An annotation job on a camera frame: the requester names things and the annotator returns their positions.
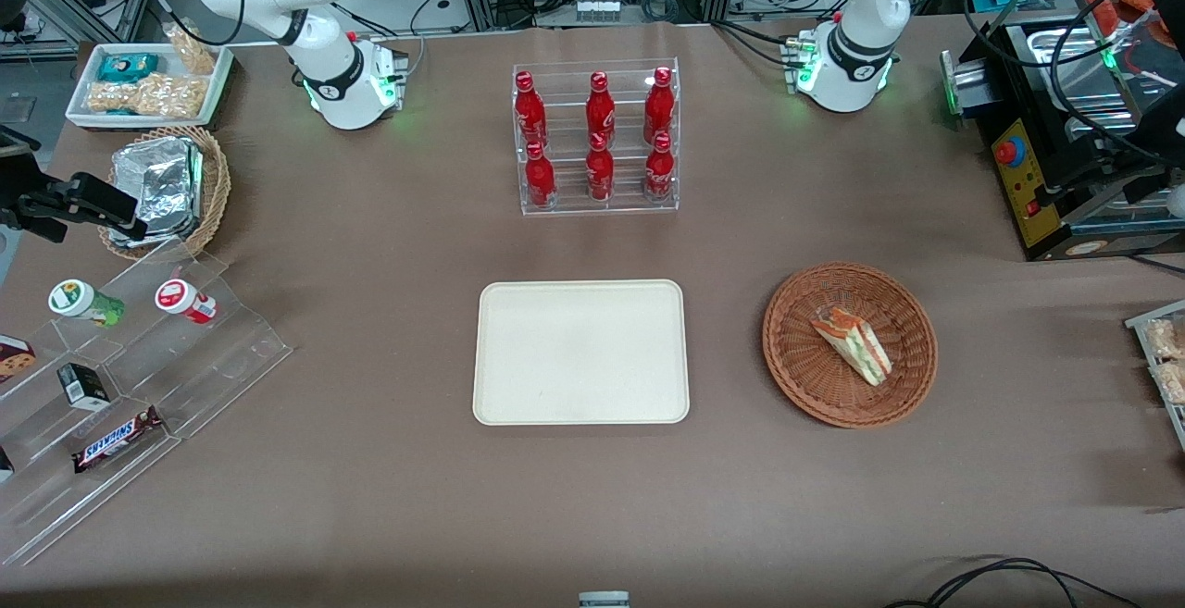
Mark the small clear peanut bag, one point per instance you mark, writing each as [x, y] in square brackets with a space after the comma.
[193, 51]

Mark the red lidded cup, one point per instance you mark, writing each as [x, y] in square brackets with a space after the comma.
[183, 299]

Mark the red cola bottle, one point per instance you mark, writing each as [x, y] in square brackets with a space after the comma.
[659, 173]
[599, 173]
[540, 180]
[600, 113]
[530, 113]
[659, 108]

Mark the white rectangular snack tray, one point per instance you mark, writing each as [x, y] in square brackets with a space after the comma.
[83, 104]

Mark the brown cookie box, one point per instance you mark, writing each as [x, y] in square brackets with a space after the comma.
[14, 358]

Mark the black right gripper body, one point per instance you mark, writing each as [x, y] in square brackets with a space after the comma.
[37, 200]

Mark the clear acrylic bottle rack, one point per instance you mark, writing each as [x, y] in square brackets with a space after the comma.
[629, 203]

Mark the cream plastic tray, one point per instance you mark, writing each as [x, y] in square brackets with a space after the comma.
[580, 353]

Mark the brown round wicker basket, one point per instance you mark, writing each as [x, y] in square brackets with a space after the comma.
[815, 386]

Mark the light tan wicker basket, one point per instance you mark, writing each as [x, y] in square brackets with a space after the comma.
[215, 192]

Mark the clear acrylic tiered stand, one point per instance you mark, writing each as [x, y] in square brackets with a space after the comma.
[213, 358]

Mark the teal snack packet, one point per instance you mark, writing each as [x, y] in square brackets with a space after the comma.
[128, 67]

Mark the green lidded cup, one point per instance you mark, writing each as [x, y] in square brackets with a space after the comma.
[83, 301]

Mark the red orange packed food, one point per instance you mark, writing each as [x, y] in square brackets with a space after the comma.
[1125, 6]

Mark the grey tray with snacks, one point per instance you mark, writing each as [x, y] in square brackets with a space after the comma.
[1168, 404]

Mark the clear wrapped snack pack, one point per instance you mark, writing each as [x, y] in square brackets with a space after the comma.
[1168, 338]
[1172, 382]

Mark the small black box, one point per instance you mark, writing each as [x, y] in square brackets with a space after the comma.
[85, 388]

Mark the Snickers chocolate bar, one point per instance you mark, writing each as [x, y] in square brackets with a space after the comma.
[116, 441]

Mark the silver foil container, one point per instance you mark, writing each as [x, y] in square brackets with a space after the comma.
[167, 187]

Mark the black food warmer machine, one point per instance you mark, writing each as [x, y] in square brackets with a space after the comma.
[1028, 108]

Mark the small grey box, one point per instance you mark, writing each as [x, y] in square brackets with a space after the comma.
[604, 601]

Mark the red emergency stop button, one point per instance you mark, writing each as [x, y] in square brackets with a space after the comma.
[1006, 151]

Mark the triangle sandwich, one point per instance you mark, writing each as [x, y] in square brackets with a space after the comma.
[856, 344]

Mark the shiny steel food pan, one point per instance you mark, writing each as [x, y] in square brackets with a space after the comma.
[1083, 80]

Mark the large clear peanut bag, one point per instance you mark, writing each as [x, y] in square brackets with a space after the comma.
[153, 94]

